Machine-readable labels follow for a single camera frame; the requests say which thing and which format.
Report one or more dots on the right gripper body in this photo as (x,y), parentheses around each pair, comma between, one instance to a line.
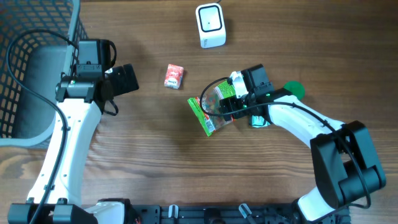
(228,106)

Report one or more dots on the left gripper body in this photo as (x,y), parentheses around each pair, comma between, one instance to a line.
(125,79)

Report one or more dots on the green candy bag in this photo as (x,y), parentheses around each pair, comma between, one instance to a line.
(211,103)

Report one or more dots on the red teal snack packet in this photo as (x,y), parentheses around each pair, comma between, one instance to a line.
(258,122)

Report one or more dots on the orange red tissue pack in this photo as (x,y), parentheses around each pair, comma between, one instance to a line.
(173,76)

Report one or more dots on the green lidded white jar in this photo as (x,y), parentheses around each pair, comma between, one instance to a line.
(296,88)

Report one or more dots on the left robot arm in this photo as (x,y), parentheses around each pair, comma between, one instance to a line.
(80,101)

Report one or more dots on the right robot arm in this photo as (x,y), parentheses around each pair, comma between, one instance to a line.
(345,162)

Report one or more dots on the white barcode scanner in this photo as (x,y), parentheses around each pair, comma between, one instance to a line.
(211,26)

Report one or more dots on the grey plastic mesh basket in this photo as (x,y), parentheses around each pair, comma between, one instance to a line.
(34,54)

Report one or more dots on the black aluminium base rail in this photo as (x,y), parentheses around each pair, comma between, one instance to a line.
(279,213)

